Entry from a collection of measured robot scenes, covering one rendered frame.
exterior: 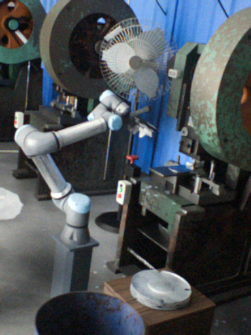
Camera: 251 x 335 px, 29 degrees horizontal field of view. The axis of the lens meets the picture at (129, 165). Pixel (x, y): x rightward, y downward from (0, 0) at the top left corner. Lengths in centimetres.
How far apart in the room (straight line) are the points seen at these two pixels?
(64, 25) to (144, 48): 66
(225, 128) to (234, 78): 24
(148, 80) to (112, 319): 189
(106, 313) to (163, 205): 91
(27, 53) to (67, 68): 179
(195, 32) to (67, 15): 139
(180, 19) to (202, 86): 256
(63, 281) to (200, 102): 115
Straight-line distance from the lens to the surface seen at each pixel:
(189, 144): 282
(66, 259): 256
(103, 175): 448
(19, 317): 278
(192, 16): 470
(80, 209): 247
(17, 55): 553
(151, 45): 347
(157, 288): 239
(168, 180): 288
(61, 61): 379
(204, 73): 232
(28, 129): 238
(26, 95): 586
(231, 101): 232
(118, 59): 352
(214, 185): 283
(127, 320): 210
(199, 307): 240
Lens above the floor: 160
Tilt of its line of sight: 17 degrees down
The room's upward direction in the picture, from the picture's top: 8 degrees clockwise
